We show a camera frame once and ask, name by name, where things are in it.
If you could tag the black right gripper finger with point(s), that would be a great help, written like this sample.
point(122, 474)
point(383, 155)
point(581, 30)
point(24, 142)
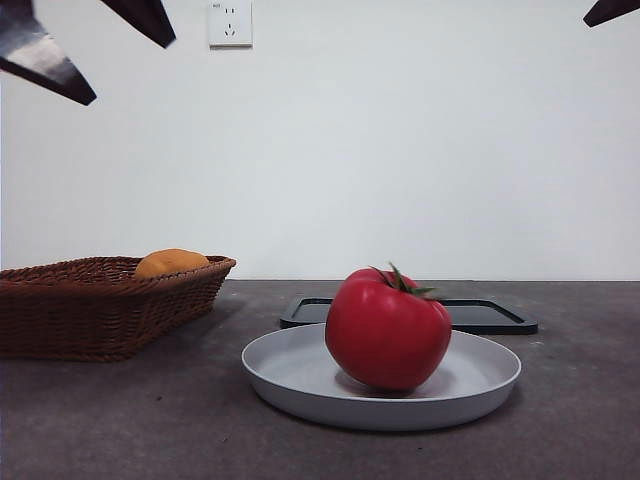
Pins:
point(612, 10)

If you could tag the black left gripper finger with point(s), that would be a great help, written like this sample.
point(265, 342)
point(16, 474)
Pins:
point(147, 17)
point(40, 60)

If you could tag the red tomato with green stem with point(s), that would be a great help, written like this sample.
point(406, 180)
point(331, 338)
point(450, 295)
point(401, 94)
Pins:
point(387, 335)

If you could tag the orange bread roll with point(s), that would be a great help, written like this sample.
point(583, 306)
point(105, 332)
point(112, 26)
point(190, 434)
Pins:
point(172, 262)

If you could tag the brown wicker basket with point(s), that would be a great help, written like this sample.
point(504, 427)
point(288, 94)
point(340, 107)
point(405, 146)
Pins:
point(100, 315)

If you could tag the black rectangular tray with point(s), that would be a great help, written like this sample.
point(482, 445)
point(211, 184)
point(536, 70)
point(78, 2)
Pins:
point(500, 317)

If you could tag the grey round plate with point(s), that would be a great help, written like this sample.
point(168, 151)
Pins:
point(290, 365)

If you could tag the white wall socket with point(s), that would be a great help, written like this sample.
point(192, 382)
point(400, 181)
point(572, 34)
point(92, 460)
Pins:
point(230, 25)

